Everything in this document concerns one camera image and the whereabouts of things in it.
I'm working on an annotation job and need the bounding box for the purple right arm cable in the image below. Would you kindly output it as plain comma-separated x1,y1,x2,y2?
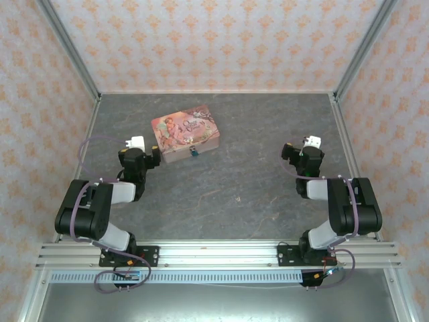
279,140,362,290

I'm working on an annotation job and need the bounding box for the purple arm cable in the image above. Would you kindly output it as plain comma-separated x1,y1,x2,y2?
279,140,362,290
72,136,152,294

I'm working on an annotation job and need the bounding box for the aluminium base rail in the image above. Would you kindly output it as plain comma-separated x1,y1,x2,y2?
35,243,403,270

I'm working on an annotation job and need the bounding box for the pink illustrated tin box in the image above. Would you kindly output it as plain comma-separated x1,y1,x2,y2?
150,103,221,164

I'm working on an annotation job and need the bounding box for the grey slotted cable duct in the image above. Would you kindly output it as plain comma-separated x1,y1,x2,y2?
50,270,304,284

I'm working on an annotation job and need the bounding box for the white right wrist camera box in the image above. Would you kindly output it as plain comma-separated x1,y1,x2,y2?
302,135,323,149

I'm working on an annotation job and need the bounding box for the aluminium lower frame leg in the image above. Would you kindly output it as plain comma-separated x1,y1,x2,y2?
383,268,420,322
17,268,52,322

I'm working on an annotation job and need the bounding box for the aluminium table side rail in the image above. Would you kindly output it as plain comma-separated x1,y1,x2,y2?
329,93,383,243
52,95,102,244

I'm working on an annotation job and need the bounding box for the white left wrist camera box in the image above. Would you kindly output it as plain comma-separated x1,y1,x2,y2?
125,134,146,152

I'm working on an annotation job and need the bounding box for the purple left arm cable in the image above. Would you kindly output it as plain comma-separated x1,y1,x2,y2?
72,136,152,294

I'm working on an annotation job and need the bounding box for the aluminium frame post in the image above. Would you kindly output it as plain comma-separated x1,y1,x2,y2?
332,0,400,102
35,0,102,102

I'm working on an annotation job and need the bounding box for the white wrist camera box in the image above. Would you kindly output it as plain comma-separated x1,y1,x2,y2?
302,135,323,149
125,134,146,152

